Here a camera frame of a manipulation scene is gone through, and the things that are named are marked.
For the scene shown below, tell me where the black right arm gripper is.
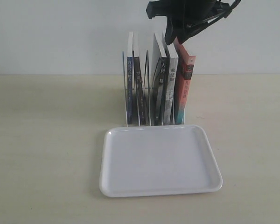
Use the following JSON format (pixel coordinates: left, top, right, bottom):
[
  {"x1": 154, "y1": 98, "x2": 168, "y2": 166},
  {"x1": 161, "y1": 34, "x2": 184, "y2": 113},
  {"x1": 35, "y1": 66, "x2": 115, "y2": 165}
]
[{"x1": 146, "y1": 0, "x2": 224, "y2": 44}]

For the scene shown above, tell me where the dark blue spine book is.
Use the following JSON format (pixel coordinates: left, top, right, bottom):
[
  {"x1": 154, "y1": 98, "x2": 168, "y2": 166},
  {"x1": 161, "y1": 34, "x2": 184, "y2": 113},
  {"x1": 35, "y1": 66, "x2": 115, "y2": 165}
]
[{"x1": 126, "y1": 32, "x2": 134, "y2": 125}]

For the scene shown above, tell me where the grey white spine book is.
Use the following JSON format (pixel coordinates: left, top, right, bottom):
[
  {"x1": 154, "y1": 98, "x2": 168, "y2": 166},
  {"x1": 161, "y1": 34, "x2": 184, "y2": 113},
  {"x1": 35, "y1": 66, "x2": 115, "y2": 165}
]
[{"x1": 162, "y1": 35, "x2": 178, "y2": 125}]

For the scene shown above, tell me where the red teal spine book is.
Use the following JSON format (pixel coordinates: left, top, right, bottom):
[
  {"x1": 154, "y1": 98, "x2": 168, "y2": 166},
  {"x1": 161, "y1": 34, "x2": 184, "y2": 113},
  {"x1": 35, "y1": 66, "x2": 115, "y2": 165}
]
[{"x1": 174, "y1": 38, "x2": 196, "y2": 124}]

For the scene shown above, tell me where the black brown spine book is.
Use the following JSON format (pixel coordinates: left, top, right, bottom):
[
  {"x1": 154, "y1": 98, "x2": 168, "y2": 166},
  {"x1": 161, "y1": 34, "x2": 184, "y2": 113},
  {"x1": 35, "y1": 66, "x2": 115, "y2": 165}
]
[{"x1": 133, "y1": 32, "x2": 146, "y2": 125}]

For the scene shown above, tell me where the black white spine book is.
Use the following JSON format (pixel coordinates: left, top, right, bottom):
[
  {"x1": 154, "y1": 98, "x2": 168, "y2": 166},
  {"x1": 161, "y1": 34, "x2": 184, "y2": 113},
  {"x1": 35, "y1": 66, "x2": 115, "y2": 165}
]
[{"x1": 151, "y1": 32, "x2": 167, "y2": 125}]

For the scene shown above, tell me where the white plastic tray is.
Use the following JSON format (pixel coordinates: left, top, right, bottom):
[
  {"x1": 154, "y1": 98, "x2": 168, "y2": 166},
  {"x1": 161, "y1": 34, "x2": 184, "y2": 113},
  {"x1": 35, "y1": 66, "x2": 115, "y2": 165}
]
[{"x1": 99, "y1": 125, "x2": 223, "y2": 198}]

